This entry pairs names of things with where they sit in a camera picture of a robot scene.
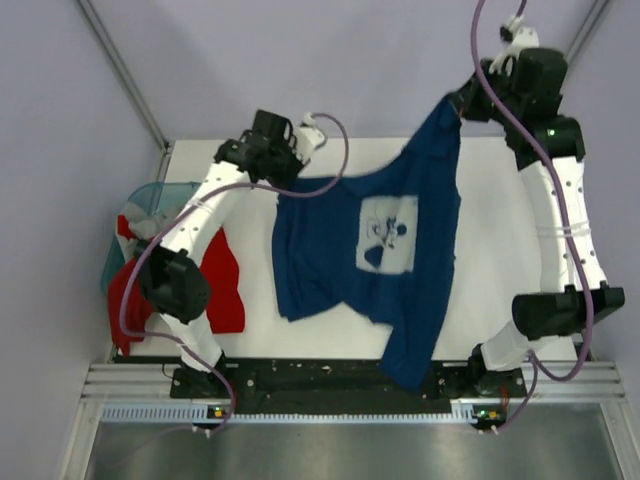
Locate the left aluminium frame post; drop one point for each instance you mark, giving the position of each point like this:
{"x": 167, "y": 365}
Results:
{"x": 120, "y": 70}

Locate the front aluminium frame rail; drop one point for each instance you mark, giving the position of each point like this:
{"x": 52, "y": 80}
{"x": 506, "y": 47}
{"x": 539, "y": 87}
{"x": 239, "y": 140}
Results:
{"x": 596, "y": 382}

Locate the right aluminium frame post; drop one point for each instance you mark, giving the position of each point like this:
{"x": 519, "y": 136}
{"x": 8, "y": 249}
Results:
{"x": 568, "y": 27}

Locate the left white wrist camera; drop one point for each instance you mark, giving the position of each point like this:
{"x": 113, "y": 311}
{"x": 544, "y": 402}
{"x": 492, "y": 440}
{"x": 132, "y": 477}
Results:
{"x": 309, "y": 137}

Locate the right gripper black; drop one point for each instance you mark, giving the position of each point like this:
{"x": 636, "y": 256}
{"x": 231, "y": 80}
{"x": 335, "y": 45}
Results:
{"x": 468, "y": 95}

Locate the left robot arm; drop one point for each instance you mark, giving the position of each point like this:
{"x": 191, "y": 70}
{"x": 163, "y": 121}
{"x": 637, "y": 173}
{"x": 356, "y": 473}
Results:
{"x": 170, "y": 278}

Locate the white slotted cable duct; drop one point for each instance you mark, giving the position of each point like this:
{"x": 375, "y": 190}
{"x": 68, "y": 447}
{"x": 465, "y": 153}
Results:
{"x": 211, "y": 414}

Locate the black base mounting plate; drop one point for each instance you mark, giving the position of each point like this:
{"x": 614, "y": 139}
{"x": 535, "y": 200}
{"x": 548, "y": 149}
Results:
{"x": 324, "y": 387}

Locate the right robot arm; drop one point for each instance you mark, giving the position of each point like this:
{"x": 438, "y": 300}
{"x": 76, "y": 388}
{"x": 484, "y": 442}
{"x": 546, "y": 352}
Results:
{"x": 523, "y": 95}

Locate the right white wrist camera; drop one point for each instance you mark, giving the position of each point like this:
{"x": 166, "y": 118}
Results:
{"x": 516, "y": 36}

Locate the grey white t shirt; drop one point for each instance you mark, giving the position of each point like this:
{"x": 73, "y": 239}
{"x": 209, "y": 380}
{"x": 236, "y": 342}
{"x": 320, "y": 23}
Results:
{"x": 134, "y": 223}

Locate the red t shirt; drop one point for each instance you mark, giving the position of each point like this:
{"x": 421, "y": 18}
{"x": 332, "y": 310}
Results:
{"x": 225, "y": 310}

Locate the teal plastic basket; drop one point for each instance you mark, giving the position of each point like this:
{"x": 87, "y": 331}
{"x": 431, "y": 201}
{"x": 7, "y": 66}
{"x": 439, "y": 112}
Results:
{"x": 149, "y": 210}

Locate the aluminium frame post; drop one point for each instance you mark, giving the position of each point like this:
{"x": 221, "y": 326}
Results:
{"x": 568, "y": 27}
{"x": 120, "y": 70}

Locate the blue t shirt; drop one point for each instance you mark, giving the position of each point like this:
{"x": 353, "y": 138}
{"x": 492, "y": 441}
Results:
{"x": 381, "y": 243}

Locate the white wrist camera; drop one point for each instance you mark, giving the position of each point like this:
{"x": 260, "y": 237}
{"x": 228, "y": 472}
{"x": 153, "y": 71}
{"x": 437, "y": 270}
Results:
{"x": 309, "y": 137}
{"x": 516, "y": 36}

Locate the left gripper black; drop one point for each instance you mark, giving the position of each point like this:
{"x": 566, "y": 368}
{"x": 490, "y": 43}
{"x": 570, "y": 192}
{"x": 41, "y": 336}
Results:
{"x": 298, "y": 165}

